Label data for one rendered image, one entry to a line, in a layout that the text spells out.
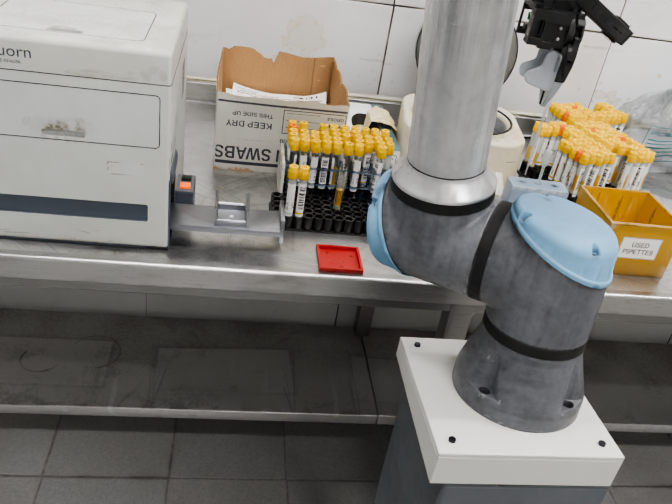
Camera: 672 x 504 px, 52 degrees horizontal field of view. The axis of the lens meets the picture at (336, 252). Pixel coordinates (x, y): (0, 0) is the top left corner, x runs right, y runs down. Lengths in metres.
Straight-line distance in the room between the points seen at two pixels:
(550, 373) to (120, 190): 0.62
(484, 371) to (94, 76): 0.61
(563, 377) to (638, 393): 1.29
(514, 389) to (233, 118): 0.73
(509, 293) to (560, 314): 0.05
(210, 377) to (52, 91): 0.95
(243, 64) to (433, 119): 0.88
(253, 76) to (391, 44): 0.32
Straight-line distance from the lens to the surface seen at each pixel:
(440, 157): 0.72
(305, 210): 1.16
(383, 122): 1.41
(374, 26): 1.61
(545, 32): 1.13
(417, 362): 0.87
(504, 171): 1.38
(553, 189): 1.25
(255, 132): 1.29
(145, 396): 1.70
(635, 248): 1.25
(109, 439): 1.98
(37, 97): 0.99
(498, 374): 0.79
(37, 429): 2.03
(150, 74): 0.95
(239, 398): 1.70
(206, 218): 1.08
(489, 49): 0.68
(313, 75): 1.55
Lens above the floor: 1.45
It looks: 31 degrees down
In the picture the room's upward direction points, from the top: 10 degrees clockwise
